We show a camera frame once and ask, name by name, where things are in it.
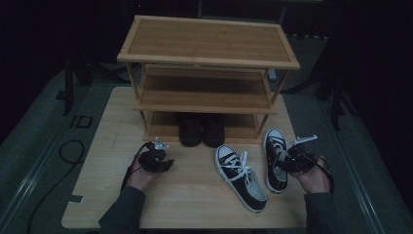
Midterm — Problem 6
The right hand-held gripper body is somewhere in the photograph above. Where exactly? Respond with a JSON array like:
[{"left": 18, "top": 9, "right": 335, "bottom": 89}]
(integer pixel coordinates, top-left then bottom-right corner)
[{"left": 285, "top": 135, "right": 319, "bottom": 174}]

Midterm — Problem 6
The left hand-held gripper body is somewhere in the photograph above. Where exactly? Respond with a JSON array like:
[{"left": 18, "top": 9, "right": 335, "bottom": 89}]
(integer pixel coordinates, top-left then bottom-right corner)
[{"left": 138, "top": 136, "right": 169, "bottom": 174}]

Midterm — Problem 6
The black and white sneaker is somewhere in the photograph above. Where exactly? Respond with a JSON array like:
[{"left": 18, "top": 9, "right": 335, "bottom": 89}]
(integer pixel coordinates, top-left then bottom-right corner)
[
  {"left": 214, "top": 143, "right": 269, "bottom": 215},
  {"left": 262, "top": 128, "right": 290, "bottom": 195}
]

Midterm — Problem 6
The wooden three-tier shoe rack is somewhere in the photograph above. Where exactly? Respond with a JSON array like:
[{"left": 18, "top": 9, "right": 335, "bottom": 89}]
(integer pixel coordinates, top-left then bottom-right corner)
[{"left": 116, "top": 14, "right": 301, "bottom": 145}]

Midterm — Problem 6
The person's left hand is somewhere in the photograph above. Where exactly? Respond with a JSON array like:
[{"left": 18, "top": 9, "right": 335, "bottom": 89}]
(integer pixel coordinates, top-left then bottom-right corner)
[{"left": 126, "top": 164, "right": 162, "bottom": 193}]

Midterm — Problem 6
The person's right hand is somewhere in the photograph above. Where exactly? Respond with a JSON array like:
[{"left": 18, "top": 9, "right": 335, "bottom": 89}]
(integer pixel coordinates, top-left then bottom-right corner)
[{"left": 290, "top": 156, "right": 330, "bottom": 195}]

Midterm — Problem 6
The black metal stand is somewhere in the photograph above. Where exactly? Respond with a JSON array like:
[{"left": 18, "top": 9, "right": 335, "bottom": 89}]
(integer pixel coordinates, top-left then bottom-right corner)
[
  {"left": 316, "top": 48, "right": 358, "bottom": 131},
  {"left": 62, "top": 55, "right": 94, "bottom": 116}
]

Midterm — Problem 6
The left hand-held gripper cable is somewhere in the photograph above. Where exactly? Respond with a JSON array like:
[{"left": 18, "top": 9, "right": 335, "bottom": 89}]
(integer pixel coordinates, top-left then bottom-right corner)
[{"left": 120, "top": 142, "right": 148, "bottom": 193}]

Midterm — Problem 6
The hand-held gripper cable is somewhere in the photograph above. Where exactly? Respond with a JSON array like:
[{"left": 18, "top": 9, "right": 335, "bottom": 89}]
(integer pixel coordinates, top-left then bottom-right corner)
[
  {"left": 310, "top": 158, "right": 336, "bottom": 196},
  {"left": 120, "top": 142, "right": 148, "bottom": 193}
]

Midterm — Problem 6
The right hand-held gripper cable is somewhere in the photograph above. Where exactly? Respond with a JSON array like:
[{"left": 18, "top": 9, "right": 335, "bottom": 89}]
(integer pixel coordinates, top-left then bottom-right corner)
[{"left": 310, "top": 158, "right": 336, "bottom": 196}]

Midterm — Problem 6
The black floor cable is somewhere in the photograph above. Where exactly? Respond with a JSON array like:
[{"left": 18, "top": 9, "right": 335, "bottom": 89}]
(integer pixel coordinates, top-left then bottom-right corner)
[{"left": 25, "top": 139, "right": 86, "bottom": 234}]

